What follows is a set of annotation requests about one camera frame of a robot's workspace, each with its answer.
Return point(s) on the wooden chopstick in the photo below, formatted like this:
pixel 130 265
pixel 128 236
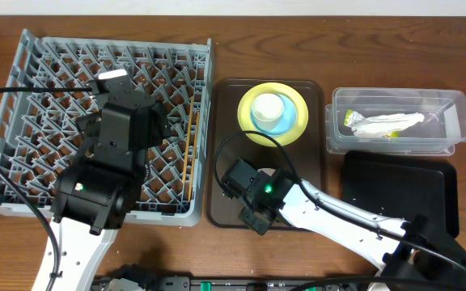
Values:
pixel 186 152
pixel 194 154

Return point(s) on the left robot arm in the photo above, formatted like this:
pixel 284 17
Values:
pixel 96 191

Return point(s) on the clear plastic bin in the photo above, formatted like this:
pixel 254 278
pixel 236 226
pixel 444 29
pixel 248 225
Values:
pixel 444 112

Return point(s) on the yellow green wrapper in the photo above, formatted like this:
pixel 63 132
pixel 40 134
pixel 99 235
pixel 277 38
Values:
pixel 352 118

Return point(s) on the black equipment bar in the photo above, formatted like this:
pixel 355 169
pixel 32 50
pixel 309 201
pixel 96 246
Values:
pixel 135 277

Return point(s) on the grey dishwasher rack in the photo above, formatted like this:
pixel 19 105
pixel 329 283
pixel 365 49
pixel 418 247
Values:
pixel 38 137

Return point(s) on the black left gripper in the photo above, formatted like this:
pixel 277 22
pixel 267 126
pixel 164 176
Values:
pixel 121 97

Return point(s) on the black tray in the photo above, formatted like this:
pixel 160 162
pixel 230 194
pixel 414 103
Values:
pixel 403 187

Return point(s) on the brown serving tray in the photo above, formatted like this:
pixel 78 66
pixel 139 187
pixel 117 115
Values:
pixel 307 153

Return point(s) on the light blue bowl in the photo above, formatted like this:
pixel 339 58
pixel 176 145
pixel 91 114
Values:
pixel 287 120

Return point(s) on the white paper napkin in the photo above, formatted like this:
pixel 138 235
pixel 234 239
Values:
pixel 382 126

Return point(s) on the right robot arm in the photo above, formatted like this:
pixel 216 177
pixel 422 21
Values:
pixel 409 255

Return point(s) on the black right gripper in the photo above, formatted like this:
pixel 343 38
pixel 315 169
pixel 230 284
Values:
pixel 260 228

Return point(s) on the white bowl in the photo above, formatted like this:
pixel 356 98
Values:
pixel 268 171

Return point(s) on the white cup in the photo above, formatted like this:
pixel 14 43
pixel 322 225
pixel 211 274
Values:
pixel 267 110

